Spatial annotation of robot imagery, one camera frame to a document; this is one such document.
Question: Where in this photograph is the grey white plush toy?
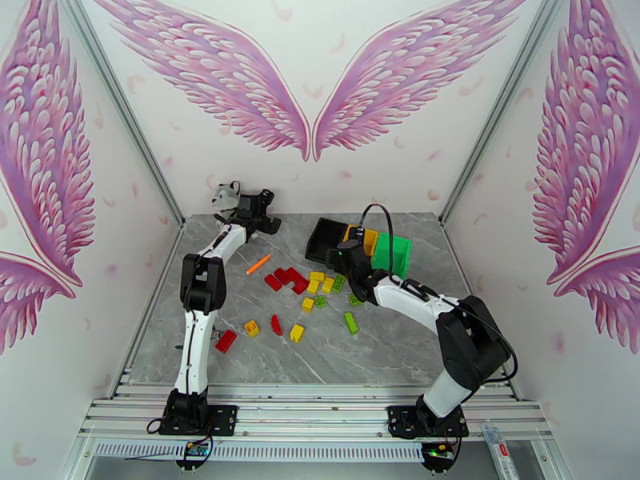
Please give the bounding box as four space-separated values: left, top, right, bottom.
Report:
210 180 242 216

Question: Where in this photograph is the yellow plastic bin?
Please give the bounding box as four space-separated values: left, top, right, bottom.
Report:
345 224 381 260

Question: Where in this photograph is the black plastic bin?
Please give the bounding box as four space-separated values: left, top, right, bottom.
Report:
306 217 352 263

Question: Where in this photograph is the orange marker pen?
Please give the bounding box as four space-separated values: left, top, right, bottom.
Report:
245 252 274 276

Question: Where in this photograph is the green plastic bin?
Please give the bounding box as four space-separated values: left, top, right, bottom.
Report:
370 232 414 281

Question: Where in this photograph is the small controller circuit board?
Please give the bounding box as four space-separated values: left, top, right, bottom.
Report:
422 442 458 470
172 441 216 470

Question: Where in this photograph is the white tag with red label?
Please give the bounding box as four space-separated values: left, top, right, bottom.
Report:
479 421 522 480

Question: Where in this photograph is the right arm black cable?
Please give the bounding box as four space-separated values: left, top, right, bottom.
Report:
361 203 518 390

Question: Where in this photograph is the aluminium table edge rail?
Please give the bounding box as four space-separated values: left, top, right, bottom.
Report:
439 219 522 401
106 222 187 401

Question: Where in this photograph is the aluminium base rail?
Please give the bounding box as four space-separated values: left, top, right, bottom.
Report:
77 382 556 441

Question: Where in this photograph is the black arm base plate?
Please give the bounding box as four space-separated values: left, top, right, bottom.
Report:
387 405 470 440
158 404 238 437

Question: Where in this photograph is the aluminium frame post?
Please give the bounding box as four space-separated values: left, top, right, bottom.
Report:
54 0 187 226
438 0 574 226

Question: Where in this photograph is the white perforated cable tray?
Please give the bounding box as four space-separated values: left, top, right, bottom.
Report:
92 439 426 463

